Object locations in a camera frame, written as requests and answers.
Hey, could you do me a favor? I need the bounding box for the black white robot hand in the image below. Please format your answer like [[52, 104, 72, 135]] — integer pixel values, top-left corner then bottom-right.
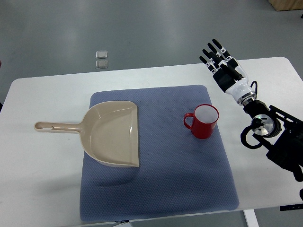
[[199, 39, 257, 106]]

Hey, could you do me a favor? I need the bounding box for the red cup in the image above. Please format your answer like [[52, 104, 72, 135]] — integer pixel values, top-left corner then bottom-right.
[[183, 104, 219, 140]]

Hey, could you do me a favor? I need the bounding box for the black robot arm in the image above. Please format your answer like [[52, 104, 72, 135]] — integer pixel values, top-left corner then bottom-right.
[[241, 81, 303, 182]]

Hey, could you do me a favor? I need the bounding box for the beige plastic dustpan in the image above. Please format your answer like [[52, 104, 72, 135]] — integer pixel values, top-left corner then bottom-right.
[[34, 101, 140, 167]]

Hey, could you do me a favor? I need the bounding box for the wooden box corner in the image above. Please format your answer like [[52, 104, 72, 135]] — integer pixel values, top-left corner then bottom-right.
[[268, 0, 303, 11]]

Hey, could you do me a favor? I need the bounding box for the lower metal floor plate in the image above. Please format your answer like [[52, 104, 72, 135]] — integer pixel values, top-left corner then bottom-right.
[[95, 60, 108, 69]]

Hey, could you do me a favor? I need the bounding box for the metal floor plate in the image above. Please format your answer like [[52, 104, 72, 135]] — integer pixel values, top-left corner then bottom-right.
[[95, 60, 108, 69], [95, 50, 108, 59]]

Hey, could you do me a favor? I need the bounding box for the upper metal floor plate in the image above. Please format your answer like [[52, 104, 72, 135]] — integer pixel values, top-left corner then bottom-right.
[[95, 50, 108, 59]]

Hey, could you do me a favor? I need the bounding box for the white table leg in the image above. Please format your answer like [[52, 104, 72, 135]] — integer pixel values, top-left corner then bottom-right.
[[243, 209, 259, 227]]

